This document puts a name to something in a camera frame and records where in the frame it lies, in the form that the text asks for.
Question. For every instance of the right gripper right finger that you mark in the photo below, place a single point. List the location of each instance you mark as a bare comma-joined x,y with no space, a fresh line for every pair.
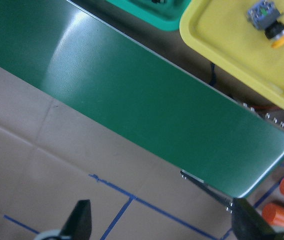
247,224

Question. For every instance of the green plastic tray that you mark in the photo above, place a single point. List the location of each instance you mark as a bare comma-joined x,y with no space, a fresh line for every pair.
162,14

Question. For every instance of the yellow plastic tray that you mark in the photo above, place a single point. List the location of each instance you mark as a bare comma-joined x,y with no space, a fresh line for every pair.
219,31

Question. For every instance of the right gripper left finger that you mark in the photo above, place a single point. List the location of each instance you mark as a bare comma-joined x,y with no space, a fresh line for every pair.
79,224

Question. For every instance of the green conveyor belt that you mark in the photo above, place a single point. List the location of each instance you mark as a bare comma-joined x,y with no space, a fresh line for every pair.
80,60

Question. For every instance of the yellow push button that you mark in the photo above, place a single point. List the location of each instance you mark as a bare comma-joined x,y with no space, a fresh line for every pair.
264,15

